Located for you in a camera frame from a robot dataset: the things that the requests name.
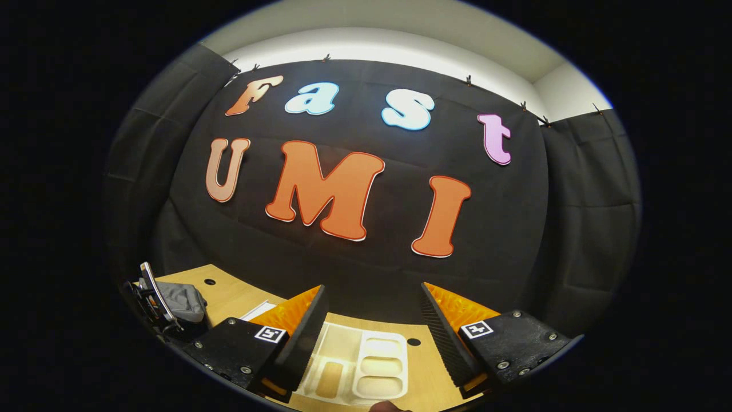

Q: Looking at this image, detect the grey schoolbag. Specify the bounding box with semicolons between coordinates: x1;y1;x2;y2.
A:
154;280;208;324

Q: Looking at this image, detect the white bookshelf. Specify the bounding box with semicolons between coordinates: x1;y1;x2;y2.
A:
295;322;409;407

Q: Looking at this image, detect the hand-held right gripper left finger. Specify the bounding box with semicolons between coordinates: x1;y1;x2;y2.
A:
183;284;330;401

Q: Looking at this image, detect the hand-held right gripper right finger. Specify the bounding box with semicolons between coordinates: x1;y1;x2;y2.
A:
421;282;572;399

